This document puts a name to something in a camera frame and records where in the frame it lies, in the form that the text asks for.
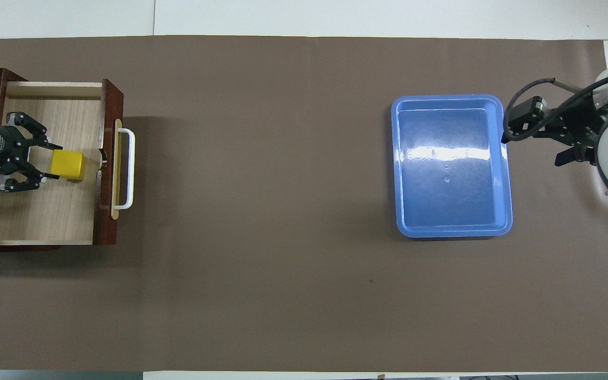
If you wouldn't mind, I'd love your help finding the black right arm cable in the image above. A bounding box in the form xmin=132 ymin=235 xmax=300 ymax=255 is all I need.
xmin=503 ymin=78 xmax=600 ymax=142

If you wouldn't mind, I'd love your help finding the yellow cube block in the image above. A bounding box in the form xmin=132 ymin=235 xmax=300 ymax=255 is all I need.
xmin=52 ymin=150 xmax=87 ymax=183

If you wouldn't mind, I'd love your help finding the wooden drawer with white handle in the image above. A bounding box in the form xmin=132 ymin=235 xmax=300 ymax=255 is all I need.
xmin=0 ymin=79 xmax=136 ymax=249

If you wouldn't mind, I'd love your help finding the brown table mat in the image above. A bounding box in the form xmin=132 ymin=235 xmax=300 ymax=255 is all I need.
xmin=0 ymin=35 xmax=608 ymax=373

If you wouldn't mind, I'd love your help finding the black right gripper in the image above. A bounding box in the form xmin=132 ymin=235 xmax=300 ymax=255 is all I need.
xmin=502 ymin=96 xmax=608 ymax=167

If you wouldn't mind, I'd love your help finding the blue plastic tray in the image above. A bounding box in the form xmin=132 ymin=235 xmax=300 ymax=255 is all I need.
xmin=391 ymin=94 xmax=514 ymax=239

